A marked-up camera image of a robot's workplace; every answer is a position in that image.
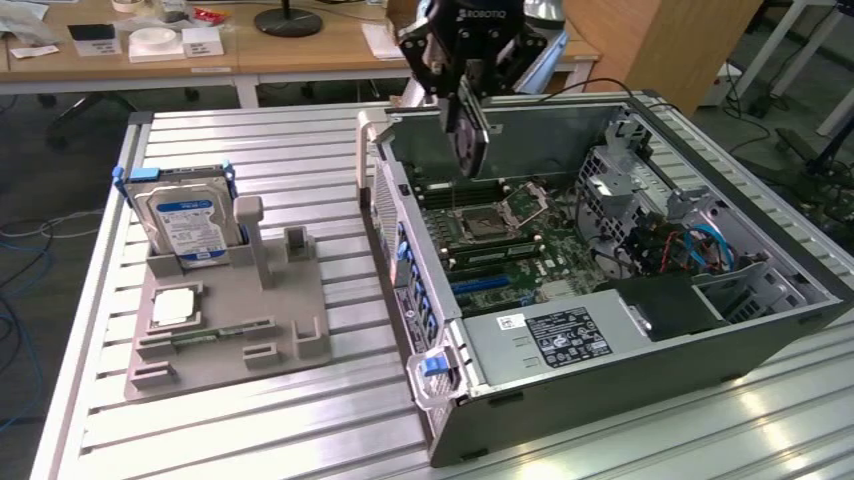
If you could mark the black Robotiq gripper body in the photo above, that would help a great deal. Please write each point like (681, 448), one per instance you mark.
(481, 35)

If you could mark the graphics card with fan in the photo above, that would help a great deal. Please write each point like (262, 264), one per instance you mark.
(473, 140)

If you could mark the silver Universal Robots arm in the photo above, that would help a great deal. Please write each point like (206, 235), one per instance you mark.
(544, 7)

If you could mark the white flat box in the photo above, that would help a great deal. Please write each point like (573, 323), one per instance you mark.
(381, 42)

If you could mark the brown cardboard box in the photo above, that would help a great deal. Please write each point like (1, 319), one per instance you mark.
(401, 12)

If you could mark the black round lamp base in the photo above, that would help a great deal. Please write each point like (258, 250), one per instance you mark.
(289, 22)

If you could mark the wooden cabinet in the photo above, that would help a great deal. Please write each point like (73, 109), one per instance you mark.
(668, 45)

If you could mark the metal socket cover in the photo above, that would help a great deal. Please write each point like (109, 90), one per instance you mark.
(528, 196)

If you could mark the locking lever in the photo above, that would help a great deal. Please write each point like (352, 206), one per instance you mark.
(454, 196)

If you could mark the small white box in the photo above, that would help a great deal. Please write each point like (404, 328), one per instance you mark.
(202, 42)

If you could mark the red package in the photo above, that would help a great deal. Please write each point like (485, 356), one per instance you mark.
(209, 15)

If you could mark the perforated metal drive cage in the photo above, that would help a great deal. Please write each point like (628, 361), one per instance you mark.
(611, 210)

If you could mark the CPU socket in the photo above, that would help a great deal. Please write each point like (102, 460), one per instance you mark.
(483, 224)

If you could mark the RAM stick with black chips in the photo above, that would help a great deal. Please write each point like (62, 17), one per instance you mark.
(495, 252)

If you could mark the green motherboard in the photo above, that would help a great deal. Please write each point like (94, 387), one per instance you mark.
(557, 255)

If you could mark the white tape roll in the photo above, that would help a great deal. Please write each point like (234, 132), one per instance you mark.
(125, 5)

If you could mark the blue expansion slot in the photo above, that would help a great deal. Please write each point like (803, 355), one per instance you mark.
(483, 285)

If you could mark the hard disk with blue carrier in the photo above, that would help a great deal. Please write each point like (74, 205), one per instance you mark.
(184, 225)

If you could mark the black and white box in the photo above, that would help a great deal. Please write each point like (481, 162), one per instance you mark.
(96, 39)

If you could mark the wooden desk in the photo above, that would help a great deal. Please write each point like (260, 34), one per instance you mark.
(81, 70)

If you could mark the black office chair base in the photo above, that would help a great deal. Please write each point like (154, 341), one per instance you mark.
(81, 115)

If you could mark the white paper label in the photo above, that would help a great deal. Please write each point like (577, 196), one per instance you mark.
(34, 51)

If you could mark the metal disk bay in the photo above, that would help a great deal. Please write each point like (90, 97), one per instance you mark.
(768, 285)

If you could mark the grey power supply unit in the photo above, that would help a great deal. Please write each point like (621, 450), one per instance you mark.
(495, 350)

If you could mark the clear plastic bag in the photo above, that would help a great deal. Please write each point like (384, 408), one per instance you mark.
(21, 22)

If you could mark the blue case latch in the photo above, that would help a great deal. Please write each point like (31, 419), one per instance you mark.
(434, 365)

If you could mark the silver CPU chip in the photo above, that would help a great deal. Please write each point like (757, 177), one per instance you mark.
(174, 306)

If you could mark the green RAM stick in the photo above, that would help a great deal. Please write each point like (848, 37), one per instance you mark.
(201, 334)

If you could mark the open black PC case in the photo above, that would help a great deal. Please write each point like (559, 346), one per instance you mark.
(601, 380)

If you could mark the grey plastic parts rack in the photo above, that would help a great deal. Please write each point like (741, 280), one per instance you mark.
(234, 360)

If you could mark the white table frame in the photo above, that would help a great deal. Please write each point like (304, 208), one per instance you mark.
(788, 45)

